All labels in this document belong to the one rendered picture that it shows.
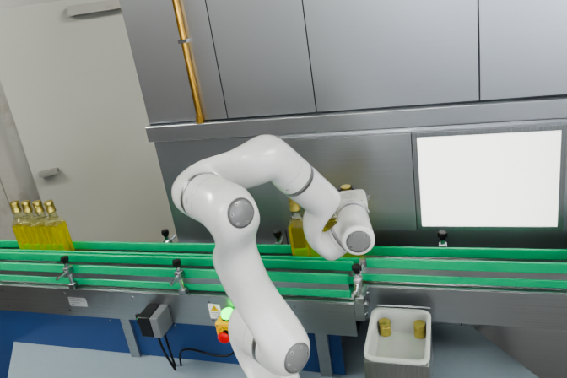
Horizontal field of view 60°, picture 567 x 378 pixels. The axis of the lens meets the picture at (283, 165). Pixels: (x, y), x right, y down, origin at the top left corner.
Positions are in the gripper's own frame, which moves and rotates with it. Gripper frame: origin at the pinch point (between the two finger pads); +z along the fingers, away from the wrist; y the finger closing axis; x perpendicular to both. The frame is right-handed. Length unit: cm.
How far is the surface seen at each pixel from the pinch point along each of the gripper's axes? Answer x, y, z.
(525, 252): 23, -50, -9
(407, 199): 9.0, -19.7, 8.3
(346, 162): -4.7, -1.7, 13.2
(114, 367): 60, 92, 4
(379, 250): 22.9, -8.5, 2.2
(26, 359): 60, 131, 14
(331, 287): 26.5, 8.4, -10.4
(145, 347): 57, 81, 9
